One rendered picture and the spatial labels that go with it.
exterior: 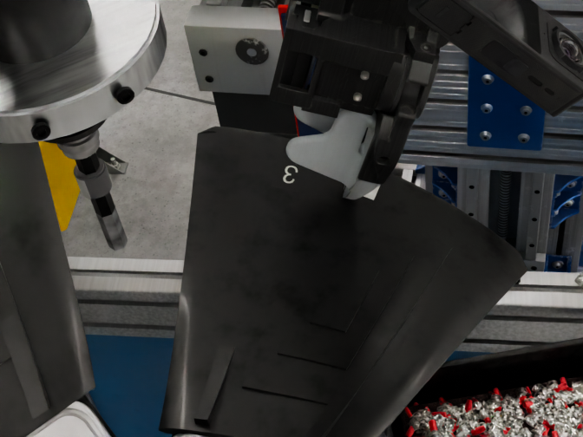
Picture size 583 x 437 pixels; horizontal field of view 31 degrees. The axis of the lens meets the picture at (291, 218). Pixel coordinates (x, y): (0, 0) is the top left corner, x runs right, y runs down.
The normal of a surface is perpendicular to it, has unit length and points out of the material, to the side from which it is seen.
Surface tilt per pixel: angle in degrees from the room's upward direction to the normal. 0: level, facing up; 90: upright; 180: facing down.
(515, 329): 90
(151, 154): 0
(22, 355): 31
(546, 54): 45
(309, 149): 93
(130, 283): 0
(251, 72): 90
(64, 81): 0
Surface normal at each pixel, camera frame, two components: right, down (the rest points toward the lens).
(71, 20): 0.87, 0.30
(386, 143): -0.11, 0.70
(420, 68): 0.07, 0.01
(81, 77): -0.11, -0.65
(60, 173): 0.99, 0.03
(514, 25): 0.62, -0.45
